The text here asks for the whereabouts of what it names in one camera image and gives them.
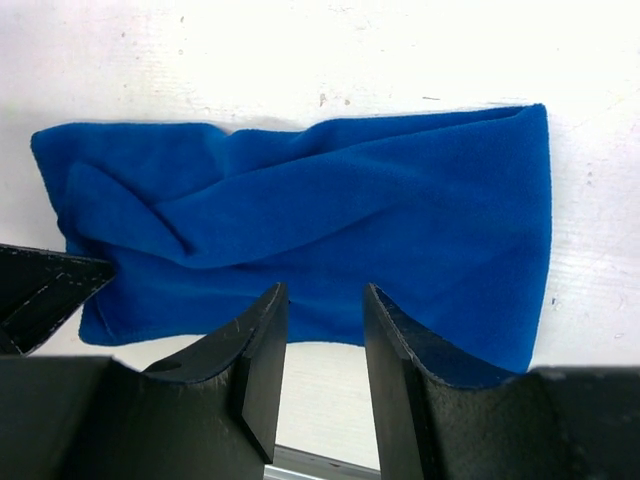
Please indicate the blue towel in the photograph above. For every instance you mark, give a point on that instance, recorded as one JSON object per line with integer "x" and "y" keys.
{"x": 450, "y": 214}

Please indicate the aluminium mounting rail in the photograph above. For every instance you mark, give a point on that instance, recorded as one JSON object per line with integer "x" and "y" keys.
{"x": 292, "y": 464}

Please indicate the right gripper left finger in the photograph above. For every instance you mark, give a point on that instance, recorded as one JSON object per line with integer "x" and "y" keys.
{"x": 208, "y": 411}

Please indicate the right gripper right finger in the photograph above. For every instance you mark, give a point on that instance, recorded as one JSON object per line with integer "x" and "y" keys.
{"x": 441, "y": 413}

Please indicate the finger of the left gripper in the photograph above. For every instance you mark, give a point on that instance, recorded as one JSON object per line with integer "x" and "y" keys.
{"x": 40, "y": 291}

